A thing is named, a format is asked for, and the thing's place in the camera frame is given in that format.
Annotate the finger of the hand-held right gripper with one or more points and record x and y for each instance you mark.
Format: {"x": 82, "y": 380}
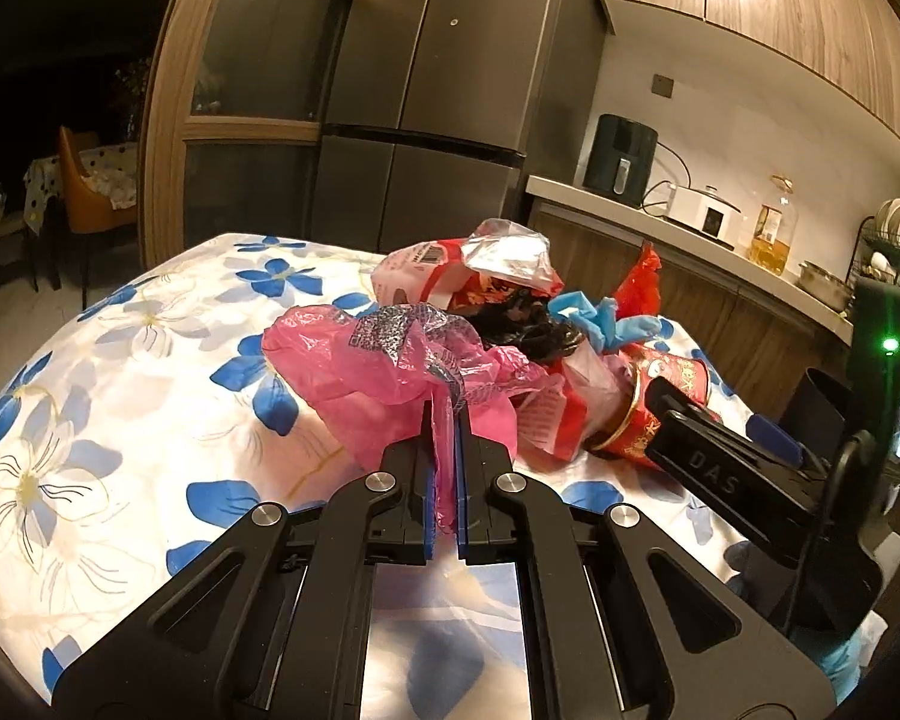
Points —
{"x": 776, "y": 439}
{"x": 720, "y": 472}

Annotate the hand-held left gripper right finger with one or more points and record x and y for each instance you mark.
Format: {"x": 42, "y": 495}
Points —
{"x": 463, "y": 510}

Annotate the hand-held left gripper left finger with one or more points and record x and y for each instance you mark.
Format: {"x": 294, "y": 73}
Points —
{"x": 429, "y": 510}

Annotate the black trash bin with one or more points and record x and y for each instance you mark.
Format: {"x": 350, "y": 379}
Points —
{"x": 814, "y": 397}

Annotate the red paper cup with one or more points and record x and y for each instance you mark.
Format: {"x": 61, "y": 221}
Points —
{"x": 667, "y": 375}

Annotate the clear bag with red print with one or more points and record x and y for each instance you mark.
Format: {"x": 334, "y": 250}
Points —
{"x": 570, "y": 405}

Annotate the blue glove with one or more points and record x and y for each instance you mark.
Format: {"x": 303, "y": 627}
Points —
{"x": 630, "y": 326}

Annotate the pink plastic bag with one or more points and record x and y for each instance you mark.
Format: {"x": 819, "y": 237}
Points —
{"x": 330, "y": 367}

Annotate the black plastic bag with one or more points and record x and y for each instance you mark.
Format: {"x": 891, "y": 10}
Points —
{"x": 525, "y": 330}

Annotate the red plastic bag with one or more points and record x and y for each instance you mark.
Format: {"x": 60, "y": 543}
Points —
{"x": 641, "y": 285}

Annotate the white and red snack packet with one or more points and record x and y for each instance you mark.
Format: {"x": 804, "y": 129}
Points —
{"x": 412, "y": 277}

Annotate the clear plastic bag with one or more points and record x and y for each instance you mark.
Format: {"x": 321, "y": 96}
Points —
{"x": 510, "y": 255}

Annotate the metal pot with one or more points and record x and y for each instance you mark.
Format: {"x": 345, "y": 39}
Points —
{"x": 825, "y": 286}

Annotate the black dish rack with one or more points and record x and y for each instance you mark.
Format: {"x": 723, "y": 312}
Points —
{"x": 870, "y": 255}

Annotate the wooden kitchen counter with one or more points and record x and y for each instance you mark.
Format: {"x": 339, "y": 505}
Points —
{"x": 720, "y": 315}

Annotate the cooking oil bottle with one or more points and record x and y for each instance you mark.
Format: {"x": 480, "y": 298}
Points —
{"x": 774, "y": 236}

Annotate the white electric cooker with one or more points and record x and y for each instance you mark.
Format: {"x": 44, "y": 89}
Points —
{"x": 701, "y": 214}

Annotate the black air fryer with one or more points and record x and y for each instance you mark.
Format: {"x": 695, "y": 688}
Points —
{"x": 619, "y": 157}

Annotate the blue floral tablecloth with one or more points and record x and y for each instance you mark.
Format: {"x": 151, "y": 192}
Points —
{"x": 120, "y": 390}

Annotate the grey refrigerator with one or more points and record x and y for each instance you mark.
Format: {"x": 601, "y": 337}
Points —
{"x": 435, "y": 90}

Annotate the orange chair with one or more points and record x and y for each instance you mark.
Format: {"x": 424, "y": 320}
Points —
{"x": 82, "y": 195}

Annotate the wooden glass-door cabinet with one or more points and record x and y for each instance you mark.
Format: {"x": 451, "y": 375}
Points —
{"x": 270, "y": 52}

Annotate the polka dot dining table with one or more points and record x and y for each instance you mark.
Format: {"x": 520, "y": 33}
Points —
{"x": 37, "y": 187}

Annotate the dark wall socket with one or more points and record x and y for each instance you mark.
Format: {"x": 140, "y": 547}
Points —
{"x": 663, "y": 85}

